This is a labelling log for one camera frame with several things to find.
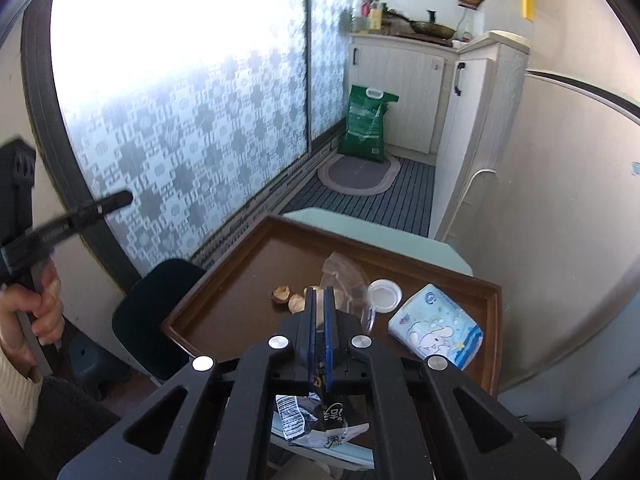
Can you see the person's left hand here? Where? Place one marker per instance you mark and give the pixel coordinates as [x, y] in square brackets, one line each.
[47, 317]

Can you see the grey oval floor mat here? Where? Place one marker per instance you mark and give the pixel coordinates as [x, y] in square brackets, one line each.
[357, 175]

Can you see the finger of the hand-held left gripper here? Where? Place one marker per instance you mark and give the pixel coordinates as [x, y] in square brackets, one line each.
[85, 212]

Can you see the clear plastic bag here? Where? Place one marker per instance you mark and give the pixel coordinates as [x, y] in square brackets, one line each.
[345, 272]

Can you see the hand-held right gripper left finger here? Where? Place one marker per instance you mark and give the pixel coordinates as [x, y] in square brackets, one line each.
[311, 332]

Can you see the green rice bag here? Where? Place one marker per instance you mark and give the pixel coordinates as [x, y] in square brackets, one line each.
[366, 125]

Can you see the frosted patterned sliding door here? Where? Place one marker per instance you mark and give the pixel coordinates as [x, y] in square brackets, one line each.
[175, 110]

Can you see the tall white cabinet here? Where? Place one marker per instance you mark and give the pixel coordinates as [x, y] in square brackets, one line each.
[480, 110]

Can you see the light green plastic stool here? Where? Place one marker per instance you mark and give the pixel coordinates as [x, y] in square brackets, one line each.
[380, 232]

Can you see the clear oil bottle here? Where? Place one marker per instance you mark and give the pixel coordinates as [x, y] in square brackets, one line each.
[360, 12]

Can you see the black snack wrapper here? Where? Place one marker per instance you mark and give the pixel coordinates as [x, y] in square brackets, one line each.
[300, 412]

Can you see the blue plastic step stool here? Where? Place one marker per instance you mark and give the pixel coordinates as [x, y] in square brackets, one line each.
[95, 365]

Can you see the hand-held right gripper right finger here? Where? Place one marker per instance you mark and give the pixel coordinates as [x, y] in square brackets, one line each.
[330, 332]

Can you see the blue cartoon tissue pack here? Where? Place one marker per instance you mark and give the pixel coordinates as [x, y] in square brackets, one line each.
[435, 330]

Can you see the person's dark grey trousers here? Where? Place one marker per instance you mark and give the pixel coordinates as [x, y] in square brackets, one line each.
[70, 430]

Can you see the person's left forearm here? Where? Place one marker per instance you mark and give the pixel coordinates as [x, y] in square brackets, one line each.
[15, 400]

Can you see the dark wok pan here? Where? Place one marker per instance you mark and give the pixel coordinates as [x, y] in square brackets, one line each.
[430, 29]

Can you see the white refrigerator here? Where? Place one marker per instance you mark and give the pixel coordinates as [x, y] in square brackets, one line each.
[565, 210]

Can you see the clear glass bottle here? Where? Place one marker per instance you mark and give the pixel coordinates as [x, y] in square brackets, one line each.
[465, 27]

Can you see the pale nut shell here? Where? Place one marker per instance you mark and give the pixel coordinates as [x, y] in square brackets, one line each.
[311, 290]

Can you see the yellow sauce bottle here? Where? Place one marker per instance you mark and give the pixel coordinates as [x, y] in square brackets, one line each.
[375, 15]

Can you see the white round lid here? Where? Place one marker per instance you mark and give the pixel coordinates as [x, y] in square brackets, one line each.
[385, 296]

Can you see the brown nut shell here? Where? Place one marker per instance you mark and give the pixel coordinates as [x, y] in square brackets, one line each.
[281, 294]
[296, 304]

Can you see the dark teal trash bin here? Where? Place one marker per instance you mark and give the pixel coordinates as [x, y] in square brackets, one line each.
[150, 320]

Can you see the grey striped floor mat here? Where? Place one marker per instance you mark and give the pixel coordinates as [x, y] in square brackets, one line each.
[390, 205]

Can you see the brown wooden tray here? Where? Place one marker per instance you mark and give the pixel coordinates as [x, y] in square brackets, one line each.
[240, 290]

